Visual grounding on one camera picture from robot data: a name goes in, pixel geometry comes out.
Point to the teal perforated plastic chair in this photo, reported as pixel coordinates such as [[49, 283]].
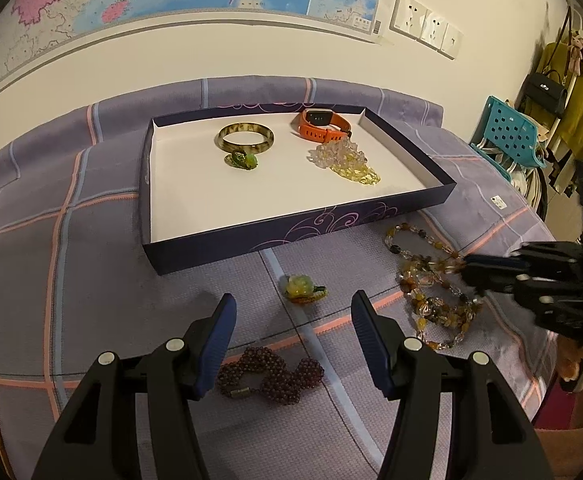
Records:
[[509, 130]]

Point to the purple plaid blanket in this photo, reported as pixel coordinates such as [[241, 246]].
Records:
[[46, 260]]

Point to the white wall socket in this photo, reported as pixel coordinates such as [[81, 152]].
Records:
[[434, 30], [451, 41], [409, 16]]

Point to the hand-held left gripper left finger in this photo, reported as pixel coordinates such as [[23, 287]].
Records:
[[216, 345]]

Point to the dark purple shallow box tray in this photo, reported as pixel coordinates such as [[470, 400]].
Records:
[[271, 200]]

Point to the green glass pendant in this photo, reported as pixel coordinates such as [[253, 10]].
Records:
[[244, 160]]

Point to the person's right hand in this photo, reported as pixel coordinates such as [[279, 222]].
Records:
[[569, 360]]

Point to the black handbag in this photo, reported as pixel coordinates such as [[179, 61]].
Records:
[[546, 92]]

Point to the yellow glass pendant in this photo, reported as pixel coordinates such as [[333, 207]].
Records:
[[299, 287]]

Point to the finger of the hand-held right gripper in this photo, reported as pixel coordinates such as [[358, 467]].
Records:
[[491, 282], [491, 262]]

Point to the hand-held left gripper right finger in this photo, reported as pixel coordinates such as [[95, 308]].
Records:
[[369, 345]]

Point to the white coat rack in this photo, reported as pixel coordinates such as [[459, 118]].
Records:
[[562, 119]]

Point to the mottled brown bangle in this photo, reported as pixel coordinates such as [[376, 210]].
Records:
[[221, 141]]

